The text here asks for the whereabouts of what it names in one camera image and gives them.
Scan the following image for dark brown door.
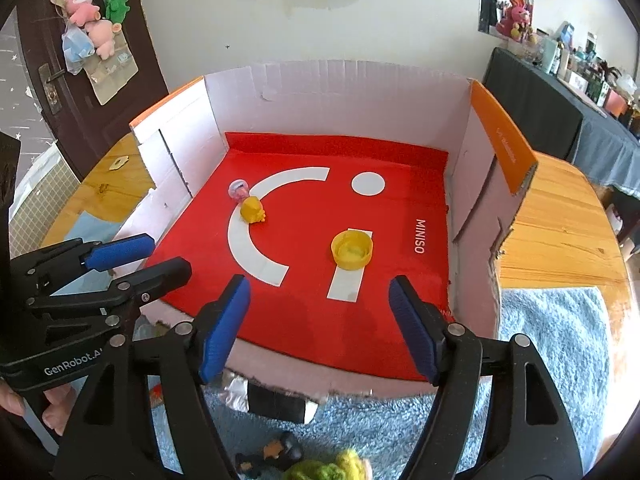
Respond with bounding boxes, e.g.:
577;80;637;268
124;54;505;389
0;0;168;181

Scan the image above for green plush toy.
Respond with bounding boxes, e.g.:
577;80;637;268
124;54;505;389
102;0;132;23

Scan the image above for yellow plastic cap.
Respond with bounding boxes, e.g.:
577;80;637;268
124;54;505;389
331;229;374;271

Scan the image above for row of bottles and jars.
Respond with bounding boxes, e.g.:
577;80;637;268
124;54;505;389
520;20;640;136

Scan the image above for person's left hand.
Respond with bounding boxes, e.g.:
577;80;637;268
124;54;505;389
0;379;78;438

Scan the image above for green yarn toy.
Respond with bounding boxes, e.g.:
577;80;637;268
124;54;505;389
284;449;373;480

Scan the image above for yellow duck toy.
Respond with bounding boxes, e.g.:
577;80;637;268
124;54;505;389
239;196;267;224

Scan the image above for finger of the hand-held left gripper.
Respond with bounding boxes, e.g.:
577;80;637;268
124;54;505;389
10;234;156;307
26;256;193;347

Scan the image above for cloth covered side table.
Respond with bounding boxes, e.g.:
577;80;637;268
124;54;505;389
482;46;640;196

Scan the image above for red paper sheet white shapes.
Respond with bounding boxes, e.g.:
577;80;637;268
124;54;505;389
145;132;456;383

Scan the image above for light blue fluffy mat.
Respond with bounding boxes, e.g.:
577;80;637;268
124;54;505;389
70;210;616;480

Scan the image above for orange and white cardboard box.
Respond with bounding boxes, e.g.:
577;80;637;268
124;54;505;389
129;59;538;396

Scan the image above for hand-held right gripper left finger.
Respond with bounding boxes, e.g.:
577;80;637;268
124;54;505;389
52;275;251;480

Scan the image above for blue face mask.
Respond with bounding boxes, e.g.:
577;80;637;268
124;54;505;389
61;27;96;76

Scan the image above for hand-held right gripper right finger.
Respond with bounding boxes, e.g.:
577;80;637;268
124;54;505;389
389;275;586;480

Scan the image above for beige hanging cloth organiser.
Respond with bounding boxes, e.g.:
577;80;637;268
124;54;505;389
82;50;138;106

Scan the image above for metal door handle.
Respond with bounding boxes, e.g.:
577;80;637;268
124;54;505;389
39;63;66;117

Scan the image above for pink plush toy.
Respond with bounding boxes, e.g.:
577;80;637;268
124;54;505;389
84;19;123;60
64;0;101;26

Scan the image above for pink dragon plush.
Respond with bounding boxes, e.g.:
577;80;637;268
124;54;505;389
497;0;535;41

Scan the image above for small dark figurine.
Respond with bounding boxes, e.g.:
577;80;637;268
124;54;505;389
235;431;304;478

